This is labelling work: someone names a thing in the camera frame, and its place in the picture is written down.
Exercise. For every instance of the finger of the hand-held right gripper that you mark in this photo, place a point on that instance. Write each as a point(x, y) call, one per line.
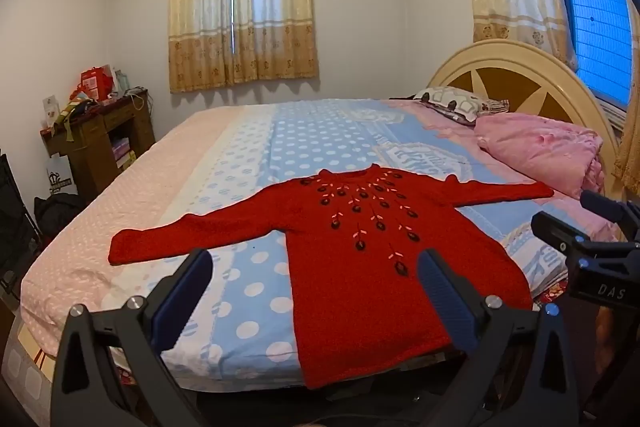
point(602, 204)
point(555, 232)

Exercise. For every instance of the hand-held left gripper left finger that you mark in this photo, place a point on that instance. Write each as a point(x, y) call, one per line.
point(182, 302)

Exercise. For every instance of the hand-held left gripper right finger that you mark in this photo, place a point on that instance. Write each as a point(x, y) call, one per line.
point(445, 307)

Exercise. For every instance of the red knitted sweater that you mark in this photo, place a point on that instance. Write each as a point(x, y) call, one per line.
point(360, 307)

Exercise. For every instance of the pink folded quilt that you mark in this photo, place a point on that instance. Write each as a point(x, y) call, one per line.
point(530, 142)

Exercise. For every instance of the black bag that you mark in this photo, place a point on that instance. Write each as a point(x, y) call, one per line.
point(57, 214)

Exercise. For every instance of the grey patterned pillow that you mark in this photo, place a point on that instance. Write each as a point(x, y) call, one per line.
point(450, 99)

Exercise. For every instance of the white paper bag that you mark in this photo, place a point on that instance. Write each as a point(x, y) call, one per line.
point(62, 179)

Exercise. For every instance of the cream wooden bed headboard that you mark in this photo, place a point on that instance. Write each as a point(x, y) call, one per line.
point(505, 57)

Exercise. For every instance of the blue-lit window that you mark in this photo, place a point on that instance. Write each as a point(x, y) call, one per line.
point(595, 17)

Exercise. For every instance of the brown wooden desk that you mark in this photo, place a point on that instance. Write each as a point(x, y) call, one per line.
point(95, 132)

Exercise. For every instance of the polka dot bedsheet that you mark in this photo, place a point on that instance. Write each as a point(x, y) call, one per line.
point(300, 132)

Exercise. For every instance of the white greeting card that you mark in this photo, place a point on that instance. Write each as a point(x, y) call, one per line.
point(51, 109)

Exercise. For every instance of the red gift bag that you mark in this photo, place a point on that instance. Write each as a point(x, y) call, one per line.
point(97, 82)

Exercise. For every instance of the short yellow floral curtain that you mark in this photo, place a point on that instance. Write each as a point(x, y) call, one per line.
point(240, 7)

